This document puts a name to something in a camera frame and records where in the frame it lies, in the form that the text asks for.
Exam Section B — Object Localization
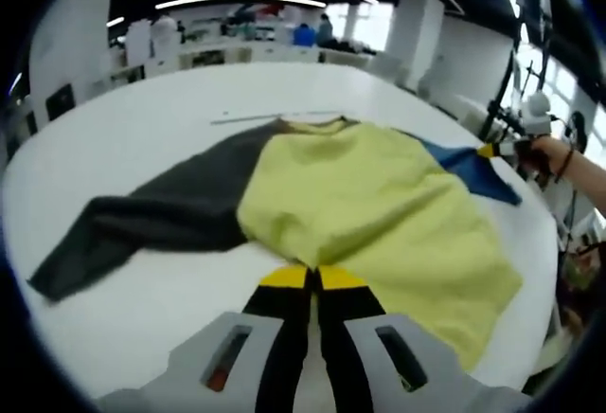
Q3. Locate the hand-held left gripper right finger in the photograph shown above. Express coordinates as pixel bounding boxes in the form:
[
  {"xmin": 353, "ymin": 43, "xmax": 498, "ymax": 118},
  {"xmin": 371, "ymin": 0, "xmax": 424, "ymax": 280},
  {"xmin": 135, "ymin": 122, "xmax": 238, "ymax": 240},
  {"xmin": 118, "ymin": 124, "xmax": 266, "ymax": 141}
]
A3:
[{"xmin": 315, "ymin": 263, "xmax": 534, "ymax": 413}]

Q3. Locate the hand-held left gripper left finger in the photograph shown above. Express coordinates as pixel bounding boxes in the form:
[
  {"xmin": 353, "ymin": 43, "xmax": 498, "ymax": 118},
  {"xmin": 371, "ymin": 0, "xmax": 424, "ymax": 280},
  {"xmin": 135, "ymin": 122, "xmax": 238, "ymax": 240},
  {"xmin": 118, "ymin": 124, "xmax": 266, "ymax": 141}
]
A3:
[{"xmin": 97, "ymin": 263, "xmax": 313, "ymax": 413}]

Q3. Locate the yellow grey blue garment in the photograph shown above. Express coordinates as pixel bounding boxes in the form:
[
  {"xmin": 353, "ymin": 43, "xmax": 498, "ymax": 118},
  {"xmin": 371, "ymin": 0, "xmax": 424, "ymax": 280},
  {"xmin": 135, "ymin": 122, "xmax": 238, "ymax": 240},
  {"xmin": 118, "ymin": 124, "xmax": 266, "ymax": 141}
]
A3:
[{"xmin": 27, "ymin": 117, "xmax": 525, "ymax": 371}]

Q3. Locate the person's right hand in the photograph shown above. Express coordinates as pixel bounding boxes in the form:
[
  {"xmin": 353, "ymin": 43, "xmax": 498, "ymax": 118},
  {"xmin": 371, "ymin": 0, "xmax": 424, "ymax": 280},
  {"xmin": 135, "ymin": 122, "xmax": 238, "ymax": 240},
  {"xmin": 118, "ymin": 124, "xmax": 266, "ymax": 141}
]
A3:
[{"xmin": 515, "ymin": 135, "xmax": 569, "ymax": 178}]

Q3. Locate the white square pillar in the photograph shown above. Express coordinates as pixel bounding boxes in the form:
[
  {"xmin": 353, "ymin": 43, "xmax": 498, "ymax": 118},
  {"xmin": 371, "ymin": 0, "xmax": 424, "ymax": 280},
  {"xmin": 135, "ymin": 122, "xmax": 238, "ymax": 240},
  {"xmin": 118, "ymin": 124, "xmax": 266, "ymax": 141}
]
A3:
[
  {"xmin": 27, "ymin": 0, "xmax": 117, "ymax": 101},
  {"xmin": 385, "ymin": 0, "xmax": 446, "ymax": 87}
]

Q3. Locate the dark clothes pile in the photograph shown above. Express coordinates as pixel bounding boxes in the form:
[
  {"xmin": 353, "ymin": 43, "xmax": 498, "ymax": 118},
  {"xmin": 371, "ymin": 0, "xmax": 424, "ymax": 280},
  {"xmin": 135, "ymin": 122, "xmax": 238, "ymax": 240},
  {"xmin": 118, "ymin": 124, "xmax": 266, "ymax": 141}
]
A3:
[{"xmin": 317, "ymin": 38, "xmax": 378, "ymax": 57}]

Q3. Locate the white counter row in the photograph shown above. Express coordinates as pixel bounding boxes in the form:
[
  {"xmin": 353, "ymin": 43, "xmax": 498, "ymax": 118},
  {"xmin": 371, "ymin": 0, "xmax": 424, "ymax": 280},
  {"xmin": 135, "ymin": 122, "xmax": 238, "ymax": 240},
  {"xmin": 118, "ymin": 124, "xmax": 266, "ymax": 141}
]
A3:
[{"xmin": 111, "ymin": 43, "xmax": 375, "ymax": 78}]

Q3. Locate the white tall cabinet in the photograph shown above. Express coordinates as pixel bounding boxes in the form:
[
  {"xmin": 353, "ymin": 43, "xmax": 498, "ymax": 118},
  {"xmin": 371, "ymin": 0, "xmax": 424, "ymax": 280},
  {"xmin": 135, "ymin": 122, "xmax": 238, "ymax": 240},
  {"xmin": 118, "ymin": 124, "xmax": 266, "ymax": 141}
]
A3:
[{"xmin": 126, "ymin": 22, "xmax": 152, "ymax": 66}]

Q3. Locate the red blue wall banner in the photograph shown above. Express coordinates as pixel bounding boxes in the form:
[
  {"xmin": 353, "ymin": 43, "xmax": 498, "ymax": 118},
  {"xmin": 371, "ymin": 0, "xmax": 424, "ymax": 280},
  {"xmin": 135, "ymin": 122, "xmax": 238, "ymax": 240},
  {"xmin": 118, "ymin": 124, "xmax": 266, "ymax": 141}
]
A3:
[{"xmin": 226, "ymin": 1, "xmax": 285, "ymax": 24}]

